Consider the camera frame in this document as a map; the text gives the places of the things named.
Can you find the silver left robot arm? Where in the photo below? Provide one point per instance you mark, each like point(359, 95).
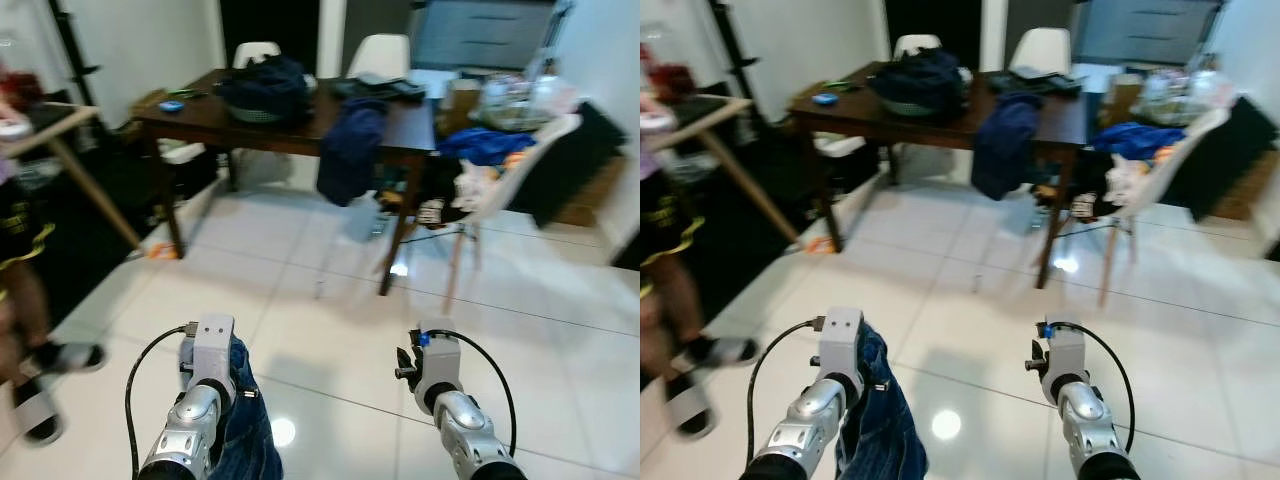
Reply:
point(800, 440)
point(185, 440)

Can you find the white printed garment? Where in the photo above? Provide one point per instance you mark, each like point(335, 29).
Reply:
point(1130, 185)
point(478, 190)

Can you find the navy garment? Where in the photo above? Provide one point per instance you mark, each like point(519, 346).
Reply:
point(350, 150)
point(1005, 145)

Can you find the bright blue garment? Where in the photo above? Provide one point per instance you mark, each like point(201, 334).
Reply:
point(485, 145)
point(1140, 140)

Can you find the white chair wooden legs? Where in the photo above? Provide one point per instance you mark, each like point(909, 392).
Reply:
point(1185, 160)
point(530, 160)

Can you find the small orange object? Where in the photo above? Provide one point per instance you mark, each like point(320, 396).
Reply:
point(164, 252)
point(820, 245)

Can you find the black flat items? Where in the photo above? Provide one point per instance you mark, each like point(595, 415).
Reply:
point(1040, 80)
point(385, 87)

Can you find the clear plastic container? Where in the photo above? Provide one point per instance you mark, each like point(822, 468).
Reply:
point(1170, 100)
point(510, 105)

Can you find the grey woven basket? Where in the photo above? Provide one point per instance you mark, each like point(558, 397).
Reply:
point(260, 113)
point(915, 107)

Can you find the person in black shorts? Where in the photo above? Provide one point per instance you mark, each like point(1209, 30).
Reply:
point(665, 230)
point(20, 220)

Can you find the dark blue clothes heap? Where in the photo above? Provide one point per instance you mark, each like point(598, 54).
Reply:
point(265, 80)
point(915, 75)

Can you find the grey drawer unit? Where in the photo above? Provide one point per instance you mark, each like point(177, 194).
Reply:
point(480, 35)
point(1140, 30)

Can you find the small blue round object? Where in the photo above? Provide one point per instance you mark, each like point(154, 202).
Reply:
point(824, 99)
point(172, 105)

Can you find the dark red bag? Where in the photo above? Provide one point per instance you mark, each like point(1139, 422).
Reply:
point(672, 82)
point(20, 88)

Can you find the light wooden table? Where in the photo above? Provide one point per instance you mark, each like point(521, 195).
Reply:
point(720, 110)
point(60, 125)

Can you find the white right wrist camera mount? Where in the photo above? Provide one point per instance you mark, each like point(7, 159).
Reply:
point(440, 360)
point(1065, 355)

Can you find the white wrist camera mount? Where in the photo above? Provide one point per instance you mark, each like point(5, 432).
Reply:
point(1065, 355)
point(213, 345)
point(842, 340)
point(440, 360)

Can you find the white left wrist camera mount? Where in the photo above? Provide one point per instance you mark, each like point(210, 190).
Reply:
point(842, 340)
point(213, 345)

